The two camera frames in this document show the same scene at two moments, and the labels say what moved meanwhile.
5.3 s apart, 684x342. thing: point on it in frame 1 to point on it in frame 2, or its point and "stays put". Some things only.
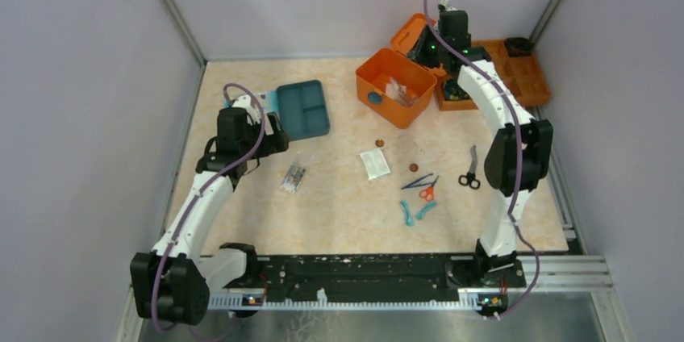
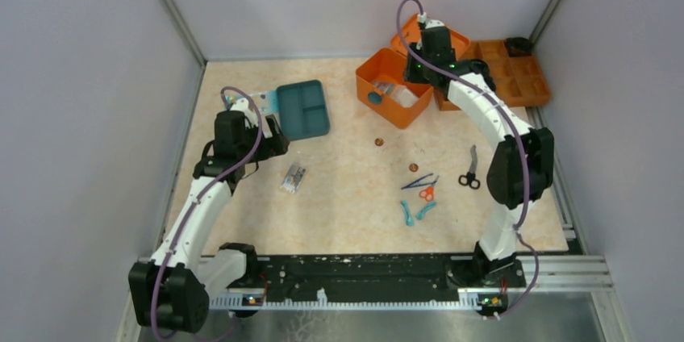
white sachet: [375, 164] to [403, 95]
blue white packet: [267, 98] stays put
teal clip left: [410, 221] stays put
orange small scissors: [428, 193] stays put
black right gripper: [423, 47] to [419, 72]
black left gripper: [276, 140] stays put
